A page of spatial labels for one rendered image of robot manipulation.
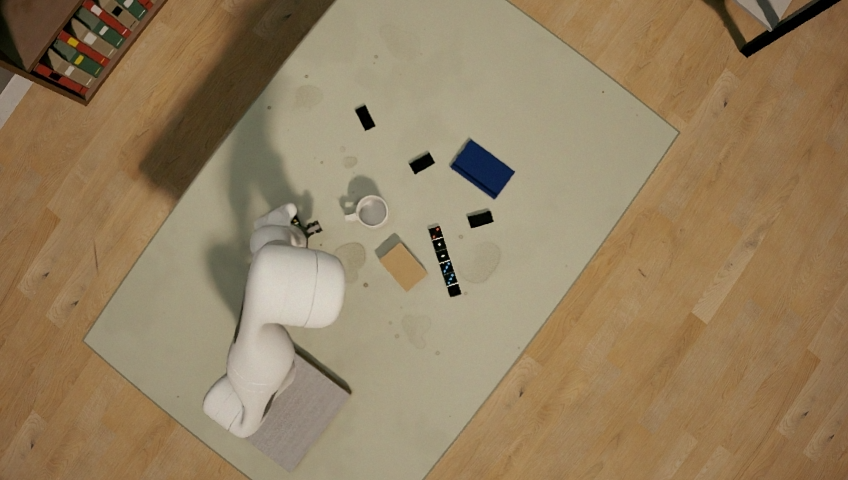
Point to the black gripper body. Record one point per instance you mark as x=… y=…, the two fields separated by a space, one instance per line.
x=304 y=231

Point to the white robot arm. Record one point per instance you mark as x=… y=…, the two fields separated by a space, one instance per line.
x=288 y=284

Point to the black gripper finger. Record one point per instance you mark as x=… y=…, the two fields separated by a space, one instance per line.
x=314 y=228

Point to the dark blue rectangular block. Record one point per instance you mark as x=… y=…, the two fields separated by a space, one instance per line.
x=482 y=169

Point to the white mug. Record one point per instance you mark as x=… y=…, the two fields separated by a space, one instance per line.
x=371 y=211

